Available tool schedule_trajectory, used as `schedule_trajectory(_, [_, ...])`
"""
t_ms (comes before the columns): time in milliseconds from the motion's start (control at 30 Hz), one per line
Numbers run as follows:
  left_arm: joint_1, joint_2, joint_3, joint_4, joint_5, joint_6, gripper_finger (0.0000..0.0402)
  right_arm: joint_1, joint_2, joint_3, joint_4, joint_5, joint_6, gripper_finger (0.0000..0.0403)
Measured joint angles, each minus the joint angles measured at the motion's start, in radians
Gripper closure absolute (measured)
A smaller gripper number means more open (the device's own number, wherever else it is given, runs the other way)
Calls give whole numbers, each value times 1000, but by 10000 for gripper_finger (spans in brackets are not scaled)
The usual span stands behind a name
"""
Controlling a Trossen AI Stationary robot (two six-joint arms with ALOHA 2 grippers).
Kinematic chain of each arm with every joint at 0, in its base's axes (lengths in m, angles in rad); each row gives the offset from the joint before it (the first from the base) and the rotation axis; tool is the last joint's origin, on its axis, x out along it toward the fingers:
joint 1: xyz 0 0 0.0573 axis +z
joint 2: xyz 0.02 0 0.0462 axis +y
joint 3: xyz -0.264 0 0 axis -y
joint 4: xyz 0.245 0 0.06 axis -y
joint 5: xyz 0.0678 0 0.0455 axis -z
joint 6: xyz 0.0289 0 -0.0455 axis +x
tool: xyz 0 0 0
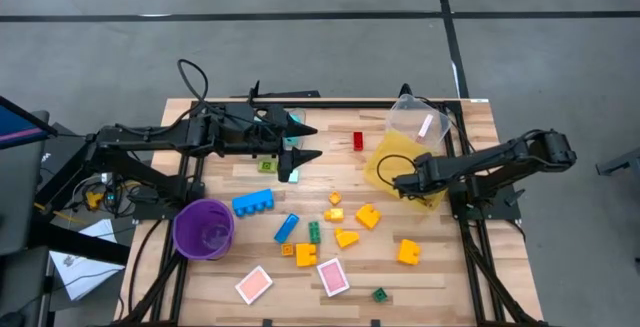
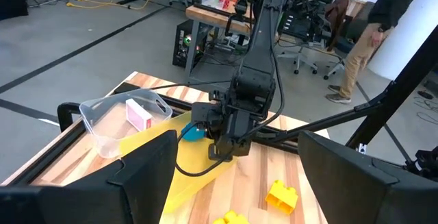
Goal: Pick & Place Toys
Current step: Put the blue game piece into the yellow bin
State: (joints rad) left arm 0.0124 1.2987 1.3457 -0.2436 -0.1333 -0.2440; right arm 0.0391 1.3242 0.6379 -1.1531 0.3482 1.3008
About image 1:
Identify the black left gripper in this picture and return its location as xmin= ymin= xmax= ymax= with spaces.
xmin=212 ymin=103 xmax=324 ymax=185

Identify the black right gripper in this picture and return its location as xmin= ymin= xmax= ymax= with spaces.
xmin=392 ymin=152 xmax=454 ymax=201

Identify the yellow translucent plastic bin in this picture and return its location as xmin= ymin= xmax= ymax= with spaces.
xmin=363 ymin=129 xmax=454 ymax=213

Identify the large yellow notched brick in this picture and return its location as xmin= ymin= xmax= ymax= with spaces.
xmin=397 ymin=238 xmax=422 ymax=267
xmin=355 ymin=203 xmax=382 ymax=231
xmin=294 ymin=242 xmax=319 ymax=268

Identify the large blue four-stud brick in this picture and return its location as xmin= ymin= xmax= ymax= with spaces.
xmin=231 ymin=188 xmax=276 ymax=218

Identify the yellow curved toy brick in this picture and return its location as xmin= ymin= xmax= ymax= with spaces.
xmin=334 ymin=227 xmax=361 ymax=249

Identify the long blue toy brick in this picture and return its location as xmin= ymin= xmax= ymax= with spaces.
xmin=273 ymin=213 xmax=301 ymax=245

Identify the clear rounded plastic container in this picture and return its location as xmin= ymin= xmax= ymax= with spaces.
xmin=387 ymin=93 xmax=454 ymax=151

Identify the pink boxed card deck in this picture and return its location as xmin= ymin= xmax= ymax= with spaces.
xmin=316 ymin=257 xmax=351 ymax=298

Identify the purple plastic bucket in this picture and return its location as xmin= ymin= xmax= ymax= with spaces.
xmin=172 ymin=198 xmax=236 ymax=261

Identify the pink card left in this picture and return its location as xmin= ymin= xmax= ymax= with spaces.
xmin=234 ymin=264 xmax=274 ymax=306

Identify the grey chair base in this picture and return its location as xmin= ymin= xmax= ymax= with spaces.
xmin=594 ymin=146 xmax=640 ymax=178

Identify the black equipment box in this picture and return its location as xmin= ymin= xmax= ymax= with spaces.
xmin=37 ymin=122 xmax=109 ymax=208

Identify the black stand leg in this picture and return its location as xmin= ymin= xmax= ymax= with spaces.
xmin=29 ymin=220 xmax=132 ymax=267

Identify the white paper sheet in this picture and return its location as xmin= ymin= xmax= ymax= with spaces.
xmin=49 ymin=218 xmax=126 ymax=302

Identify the blue screen monitor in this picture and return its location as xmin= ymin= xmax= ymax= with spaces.
xmin=0 ymin=95 xmax=58 ymax=152

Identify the dark grey cabinet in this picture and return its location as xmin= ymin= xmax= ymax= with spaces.
xmin=0 ymin=110 xmax=51 ymax=258

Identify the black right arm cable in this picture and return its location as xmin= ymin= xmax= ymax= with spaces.
xmin=375 ymin=154 xmax=421 ymax=188

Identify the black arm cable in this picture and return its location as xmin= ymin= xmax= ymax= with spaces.
xmin=375 ymin=154 xmax=421 ymax=188
xmin=177 ymin=58 xmax=210 ymax=116

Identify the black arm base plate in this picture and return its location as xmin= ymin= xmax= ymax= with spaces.
xmin=448 ymin=186 xmax=522 ymax=222
xmin=130 ymin=181 xmax=206 ymax=221

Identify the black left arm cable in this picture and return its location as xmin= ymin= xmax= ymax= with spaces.
xmin=177 ymin=58 xmax=210 ymax=116

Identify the black power cable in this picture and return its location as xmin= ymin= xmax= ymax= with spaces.
xmin=127 ymin=219 xmax=166 ymax=318

